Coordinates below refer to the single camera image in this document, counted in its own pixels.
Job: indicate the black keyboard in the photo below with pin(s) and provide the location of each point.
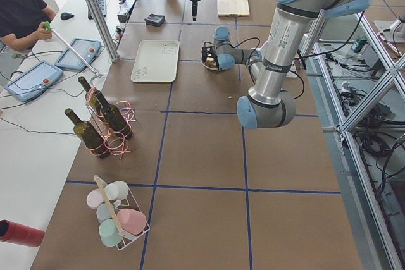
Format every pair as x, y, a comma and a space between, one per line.
102, 6

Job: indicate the lilac cup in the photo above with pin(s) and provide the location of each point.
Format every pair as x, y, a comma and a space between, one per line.
94, 199

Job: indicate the mint green cup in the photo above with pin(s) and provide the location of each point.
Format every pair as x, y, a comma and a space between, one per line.
109, 234

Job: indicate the far teach pendant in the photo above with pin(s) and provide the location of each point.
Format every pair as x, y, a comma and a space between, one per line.
87, 48

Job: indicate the grey cup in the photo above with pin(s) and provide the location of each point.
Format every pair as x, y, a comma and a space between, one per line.
103, 213

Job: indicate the seated person black shirt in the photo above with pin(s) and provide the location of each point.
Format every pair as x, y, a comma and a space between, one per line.
22, 23

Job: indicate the teach pendant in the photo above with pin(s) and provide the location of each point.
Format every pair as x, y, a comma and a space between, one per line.
34, 82
87, 48

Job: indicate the near teach pendant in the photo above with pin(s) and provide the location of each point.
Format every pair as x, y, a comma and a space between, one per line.
34, 82

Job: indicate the bread slice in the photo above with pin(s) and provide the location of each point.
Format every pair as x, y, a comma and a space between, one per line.
210, 63

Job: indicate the aluminium frame post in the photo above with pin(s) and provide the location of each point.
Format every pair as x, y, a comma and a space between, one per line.
103, 30

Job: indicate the pink cup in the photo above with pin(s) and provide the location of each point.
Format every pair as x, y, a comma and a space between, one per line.
132, 221

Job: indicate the copper wire bottle rack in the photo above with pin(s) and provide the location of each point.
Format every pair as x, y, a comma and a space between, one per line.
115, 141

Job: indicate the white cup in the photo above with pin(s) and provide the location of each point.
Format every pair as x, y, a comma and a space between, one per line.
117, 190

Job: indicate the cream bear tray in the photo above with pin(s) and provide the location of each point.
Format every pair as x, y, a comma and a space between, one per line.
156, 62

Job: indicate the green wine bottle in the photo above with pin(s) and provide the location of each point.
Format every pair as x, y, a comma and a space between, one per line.
113, 116
91, 138
87, 88

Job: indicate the long grabber stick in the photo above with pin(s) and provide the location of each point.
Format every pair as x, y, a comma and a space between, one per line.
48, 27

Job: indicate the black computer mouse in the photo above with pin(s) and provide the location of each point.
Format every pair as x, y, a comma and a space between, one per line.
66, 16

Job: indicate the grey folded cloth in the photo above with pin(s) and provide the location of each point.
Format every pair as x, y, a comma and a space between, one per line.
155, 20

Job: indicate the red cylinder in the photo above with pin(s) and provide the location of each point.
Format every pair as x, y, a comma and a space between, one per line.
20, 234

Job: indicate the wooden cutting board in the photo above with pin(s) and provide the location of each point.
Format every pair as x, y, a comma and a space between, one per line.
233, 8

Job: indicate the white plate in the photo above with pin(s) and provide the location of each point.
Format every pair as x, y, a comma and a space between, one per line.
217, 68

